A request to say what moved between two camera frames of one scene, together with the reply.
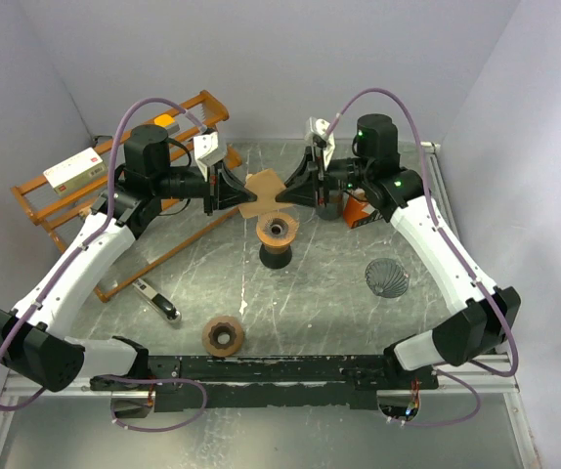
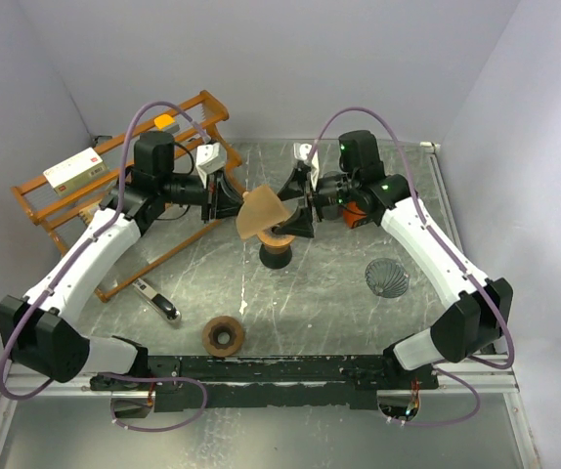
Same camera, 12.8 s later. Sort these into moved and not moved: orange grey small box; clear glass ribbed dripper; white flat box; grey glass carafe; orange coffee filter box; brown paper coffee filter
Moved: clear glass ribbed dripper; brown paper coffee filter
Not moved: orange grey small box; grey glass carafe; orange coffee filter box; white flat box
